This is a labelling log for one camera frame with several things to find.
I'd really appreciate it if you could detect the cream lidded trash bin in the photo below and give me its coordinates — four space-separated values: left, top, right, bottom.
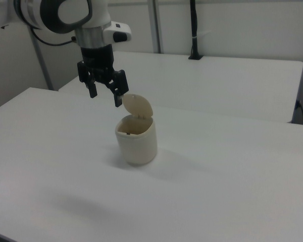
115 93 158 166

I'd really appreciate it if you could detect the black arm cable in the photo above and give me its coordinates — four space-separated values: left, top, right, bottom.
29 25 78 47

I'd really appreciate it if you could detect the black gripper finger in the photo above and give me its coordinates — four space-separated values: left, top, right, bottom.
77 60 98 99
105 69 130 108

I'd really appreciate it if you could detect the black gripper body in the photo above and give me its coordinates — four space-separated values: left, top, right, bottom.
80 44 115 84

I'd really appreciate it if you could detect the aluminium frame post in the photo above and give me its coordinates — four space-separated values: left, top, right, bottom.
147 0 165 54
27 25 54 91

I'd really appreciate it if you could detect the black pole with base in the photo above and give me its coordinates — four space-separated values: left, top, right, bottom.
188 0 204 61

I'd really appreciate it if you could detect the black power cable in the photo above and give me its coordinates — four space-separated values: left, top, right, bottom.
295 99 303 126

